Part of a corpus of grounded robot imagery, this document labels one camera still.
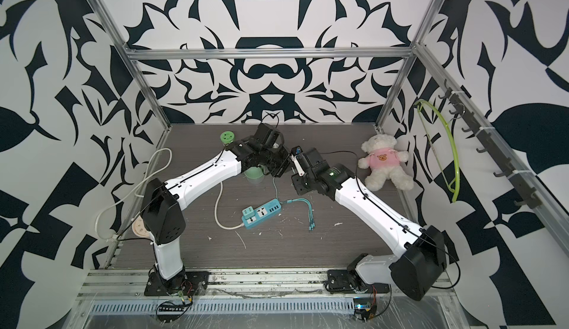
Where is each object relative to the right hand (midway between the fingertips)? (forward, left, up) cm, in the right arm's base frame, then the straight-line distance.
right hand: (298, 176), depth 80 cm
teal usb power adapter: (-9, +18, -11) cm, 23 cm away
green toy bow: (-9, -46, +9) cm, 48 cm away
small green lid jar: (+30, +33, -12) cm, 46 cm away
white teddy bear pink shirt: (+13, -37, -11) cm, 41 cm away
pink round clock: (-13, +59, -14) cm, 62 cm away
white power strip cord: (+15, +58, -16) cm, 62 cm away
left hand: (+4, -1, +4) cm, 6 cm away
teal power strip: (-7, +14, -15) cm, 22 cm away
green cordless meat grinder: (+7, +18, -11) cm, 22 cm away
